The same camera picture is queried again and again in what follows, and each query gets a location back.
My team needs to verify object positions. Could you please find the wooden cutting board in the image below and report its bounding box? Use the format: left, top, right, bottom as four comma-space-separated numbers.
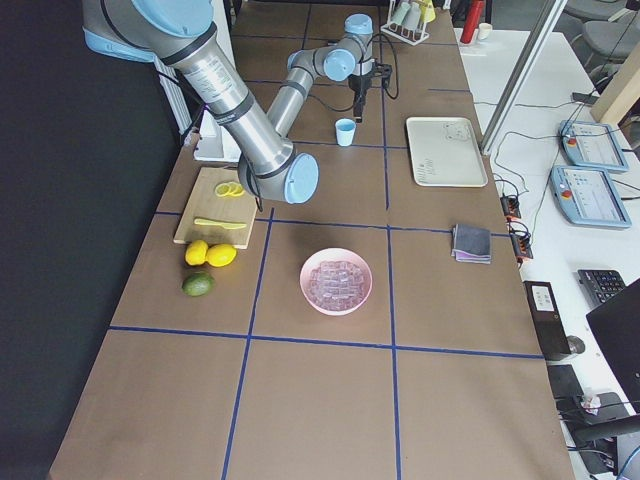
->
173, 167, 257, 249

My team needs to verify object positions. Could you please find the aluminium frame post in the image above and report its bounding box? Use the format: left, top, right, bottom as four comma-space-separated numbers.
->
480, 0, 567, 155

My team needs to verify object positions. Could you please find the black box with label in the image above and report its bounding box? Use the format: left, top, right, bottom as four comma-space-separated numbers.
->
523, 281, 571, 361

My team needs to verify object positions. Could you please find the white wire cup rack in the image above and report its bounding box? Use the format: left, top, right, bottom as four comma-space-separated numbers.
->
381, 0, 436, 46

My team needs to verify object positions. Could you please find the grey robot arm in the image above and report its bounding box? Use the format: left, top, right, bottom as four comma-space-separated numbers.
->
267, 13, 392, 136
82, 1, 319, 204

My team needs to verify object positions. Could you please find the green cup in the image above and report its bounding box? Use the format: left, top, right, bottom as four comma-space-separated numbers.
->
390, 1, 409, 25

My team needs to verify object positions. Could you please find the yellow lemon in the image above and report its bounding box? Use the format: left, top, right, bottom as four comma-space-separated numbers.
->
184, 240, 209, 266
205, 244, 237, 268

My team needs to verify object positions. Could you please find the black braided cable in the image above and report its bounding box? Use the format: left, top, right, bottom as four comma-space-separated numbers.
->
372, 33, 401, 100

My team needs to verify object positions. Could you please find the light blue paper cup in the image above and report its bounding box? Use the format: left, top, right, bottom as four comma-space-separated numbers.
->
335, 118, 356, 147

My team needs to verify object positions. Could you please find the lemon slices stack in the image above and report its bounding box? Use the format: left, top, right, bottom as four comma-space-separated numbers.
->
214, 181, 245, 198

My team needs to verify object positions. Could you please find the red bottle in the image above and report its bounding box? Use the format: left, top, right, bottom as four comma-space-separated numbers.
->
460, 0, 485, 44

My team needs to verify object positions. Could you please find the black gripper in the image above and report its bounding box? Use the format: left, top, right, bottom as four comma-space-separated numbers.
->
348, 62, 392, 122

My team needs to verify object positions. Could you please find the blue teach pendant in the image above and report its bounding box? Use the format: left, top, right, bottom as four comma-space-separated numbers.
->
550, 166, 632, 229
558, 120, 629, 173

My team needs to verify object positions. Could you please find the cream bear serving tray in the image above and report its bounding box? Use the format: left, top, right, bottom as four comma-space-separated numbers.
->
405, 117, 488, 188

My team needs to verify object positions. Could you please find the yellow plastic knife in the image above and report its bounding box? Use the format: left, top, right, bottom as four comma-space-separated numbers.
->
193, 217, 247, 230

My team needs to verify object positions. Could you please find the grey folded cloth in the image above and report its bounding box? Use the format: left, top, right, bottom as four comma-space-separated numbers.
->
451, 224, 492, 264

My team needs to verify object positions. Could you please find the yellow cup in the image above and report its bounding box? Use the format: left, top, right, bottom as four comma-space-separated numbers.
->
418, 0, 436, 24

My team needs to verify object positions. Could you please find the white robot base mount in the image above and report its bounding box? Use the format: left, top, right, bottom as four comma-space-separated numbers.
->
194, 109, 241, 165

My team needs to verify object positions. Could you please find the grey-green cup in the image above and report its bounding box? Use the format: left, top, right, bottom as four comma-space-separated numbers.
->
401, 1, 421, 31

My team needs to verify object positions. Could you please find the green avocado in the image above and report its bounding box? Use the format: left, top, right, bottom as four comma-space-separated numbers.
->
181, 271, 215, 297

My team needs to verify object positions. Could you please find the clear ice cubes pile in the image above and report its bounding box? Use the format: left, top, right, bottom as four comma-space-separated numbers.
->
308, 261, 368, 311

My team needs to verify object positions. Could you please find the pink bowl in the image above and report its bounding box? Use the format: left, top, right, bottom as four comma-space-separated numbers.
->
299, 248, 373, 316

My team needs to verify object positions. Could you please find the black keyboard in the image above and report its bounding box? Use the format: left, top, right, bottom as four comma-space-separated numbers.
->
577, 269, 626, 306

